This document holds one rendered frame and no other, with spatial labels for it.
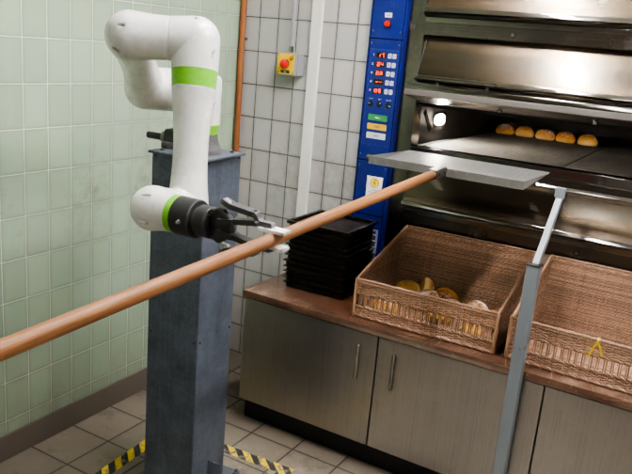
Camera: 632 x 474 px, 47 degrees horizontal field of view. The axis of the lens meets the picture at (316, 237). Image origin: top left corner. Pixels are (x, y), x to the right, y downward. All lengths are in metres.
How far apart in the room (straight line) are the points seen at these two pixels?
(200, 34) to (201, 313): 0.91
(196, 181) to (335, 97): 1.48
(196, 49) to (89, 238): 1.25
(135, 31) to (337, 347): 1.44
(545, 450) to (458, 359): 0.41
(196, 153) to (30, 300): 1.16
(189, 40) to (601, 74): 1.58
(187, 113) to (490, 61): 1.46
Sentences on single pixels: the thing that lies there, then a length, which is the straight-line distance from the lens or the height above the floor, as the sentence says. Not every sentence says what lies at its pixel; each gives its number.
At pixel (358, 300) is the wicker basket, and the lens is 2.73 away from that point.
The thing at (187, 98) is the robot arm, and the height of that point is 1.40.
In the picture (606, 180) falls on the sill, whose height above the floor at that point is 1.17.
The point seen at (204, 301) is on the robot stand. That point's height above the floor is 0.74.
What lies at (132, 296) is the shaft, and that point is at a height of 1.13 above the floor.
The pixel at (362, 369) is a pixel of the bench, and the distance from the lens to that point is 2.76.
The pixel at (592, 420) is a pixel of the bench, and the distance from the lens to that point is 2.54.
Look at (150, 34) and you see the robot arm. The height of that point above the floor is 1.55.
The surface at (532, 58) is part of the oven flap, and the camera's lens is 2.93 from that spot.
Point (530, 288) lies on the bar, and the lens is 2.37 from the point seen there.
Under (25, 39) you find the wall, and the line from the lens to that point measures 2.63.
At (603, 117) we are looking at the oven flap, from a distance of 2.71.
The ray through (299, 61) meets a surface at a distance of 3.27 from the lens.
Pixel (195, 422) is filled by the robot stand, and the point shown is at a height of 0.32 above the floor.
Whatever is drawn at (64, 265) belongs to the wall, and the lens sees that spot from 2.87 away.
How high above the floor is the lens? 1.57
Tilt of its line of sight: 15 degrees down
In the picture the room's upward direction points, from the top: 5 degrees clockwise
